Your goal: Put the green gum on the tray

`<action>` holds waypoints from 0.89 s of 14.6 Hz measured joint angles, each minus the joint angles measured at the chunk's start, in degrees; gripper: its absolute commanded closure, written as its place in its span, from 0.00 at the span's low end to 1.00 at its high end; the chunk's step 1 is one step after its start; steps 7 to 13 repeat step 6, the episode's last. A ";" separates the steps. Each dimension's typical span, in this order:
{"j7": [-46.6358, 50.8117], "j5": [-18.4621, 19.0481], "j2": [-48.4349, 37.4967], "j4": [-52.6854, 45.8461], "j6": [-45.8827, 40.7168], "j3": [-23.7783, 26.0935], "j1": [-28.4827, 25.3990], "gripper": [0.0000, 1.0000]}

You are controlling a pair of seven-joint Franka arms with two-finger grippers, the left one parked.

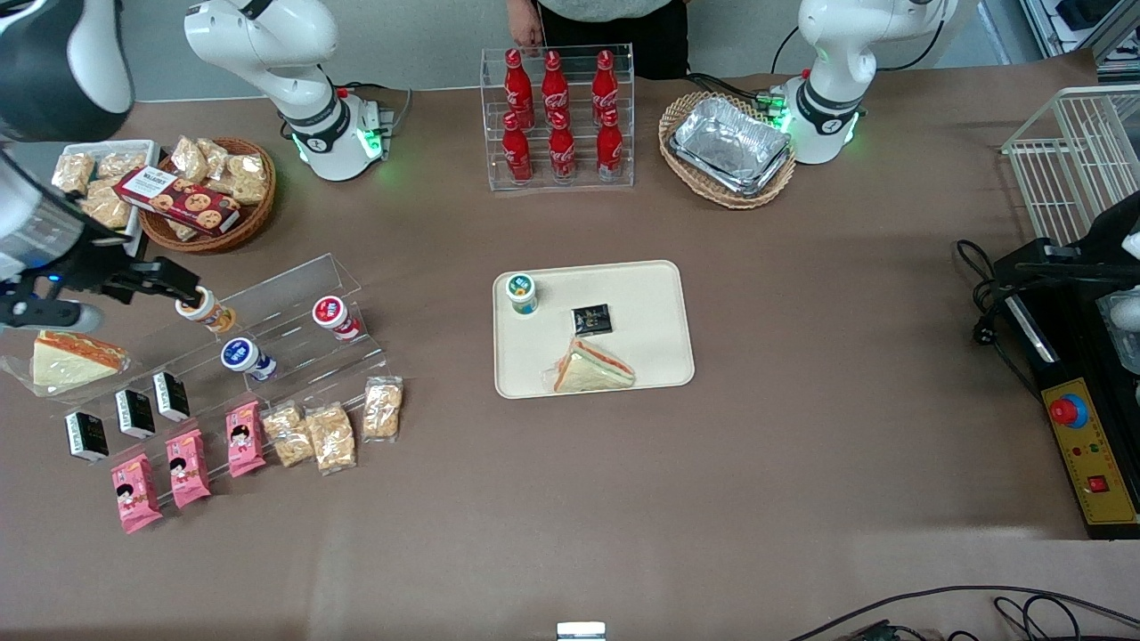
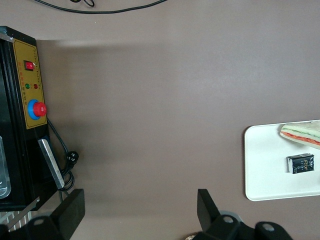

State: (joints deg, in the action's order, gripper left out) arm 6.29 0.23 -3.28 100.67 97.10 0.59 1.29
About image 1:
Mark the white rectangular dish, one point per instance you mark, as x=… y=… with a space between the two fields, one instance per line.
x=138 y=148

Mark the light wicker basket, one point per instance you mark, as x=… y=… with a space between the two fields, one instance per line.
x=712 y=198

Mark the person in grey sweater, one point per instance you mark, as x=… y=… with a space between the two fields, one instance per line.
x=614 y=36

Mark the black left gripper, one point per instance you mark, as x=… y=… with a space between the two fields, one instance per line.
x=1107 y=239

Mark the aluminium foil container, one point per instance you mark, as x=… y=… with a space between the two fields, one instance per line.
x=730 y=147

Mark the black chocolate packet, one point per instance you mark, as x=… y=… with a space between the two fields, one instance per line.
x=592 y=319

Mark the clear acrylic stepped stand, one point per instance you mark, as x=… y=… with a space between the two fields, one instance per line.
x=294 y=285

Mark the pink snack packet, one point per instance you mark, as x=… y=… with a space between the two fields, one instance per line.
x=188 y=469
x=135 y=494
x=245 y=439

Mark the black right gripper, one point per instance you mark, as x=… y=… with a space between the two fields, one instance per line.
x=100 y=263

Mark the person right hand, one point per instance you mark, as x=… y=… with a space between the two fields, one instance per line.
x=527 y=36

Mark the person right forearm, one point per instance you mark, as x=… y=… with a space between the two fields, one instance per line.
x=521 y=9

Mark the blue lid gum bottle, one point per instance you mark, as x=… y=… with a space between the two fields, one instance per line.
x=245 y=357

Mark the red emergency stop button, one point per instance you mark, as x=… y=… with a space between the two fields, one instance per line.
x=1068 y=410

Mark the brown wicker basket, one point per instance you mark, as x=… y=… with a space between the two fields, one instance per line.
x=245 y=223

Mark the red cola bottle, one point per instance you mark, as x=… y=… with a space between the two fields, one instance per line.
x=555 y=85
x=517 y=151
x=562 y=150
x=609 y=147
x=517 y=85
x=605 y=82

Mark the small silver white device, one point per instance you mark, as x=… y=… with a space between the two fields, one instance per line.
x=581 y=631

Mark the clear acrylic bottle rack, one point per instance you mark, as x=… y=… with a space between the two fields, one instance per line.
x=490 y=116

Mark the aluminium frame shelf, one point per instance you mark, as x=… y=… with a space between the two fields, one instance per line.
x=1069 y=27

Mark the green lid gum bottle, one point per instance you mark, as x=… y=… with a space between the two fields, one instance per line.
x=522 y=294

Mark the red lid gum bottle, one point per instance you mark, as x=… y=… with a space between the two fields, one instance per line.
x=336 y=317

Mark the orange lid gum bottle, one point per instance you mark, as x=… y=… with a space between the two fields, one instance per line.
x=214 y=316

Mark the red cookie box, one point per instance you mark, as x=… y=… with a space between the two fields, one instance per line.
x=183 y=201

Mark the black yellow control box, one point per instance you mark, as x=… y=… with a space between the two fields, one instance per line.
x=1082 y=356

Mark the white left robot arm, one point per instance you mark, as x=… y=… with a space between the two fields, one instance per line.
x=833 y=53

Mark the cream plastic tray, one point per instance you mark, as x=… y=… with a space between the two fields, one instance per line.
x=641 y=356

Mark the small black carton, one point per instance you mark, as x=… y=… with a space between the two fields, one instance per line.
x=136 y=414
x=171 y=396
x=87 y=436

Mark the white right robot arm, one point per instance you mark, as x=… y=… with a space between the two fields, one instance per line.
x=267 y=44

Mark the wrapped triangle sandwich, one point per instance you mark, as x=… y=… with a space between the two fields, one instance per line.
x=67 y=361
x=592 y=372

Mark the clear bag rice crackers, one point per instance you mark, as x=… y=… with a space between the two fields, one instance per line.
x=331 y=438
x=248 y=178
x=288 y=436
x=123 y=164
x=383 y=409
x=107 y=209
x=215 y=156
x=73 y=174
x=189 y=158

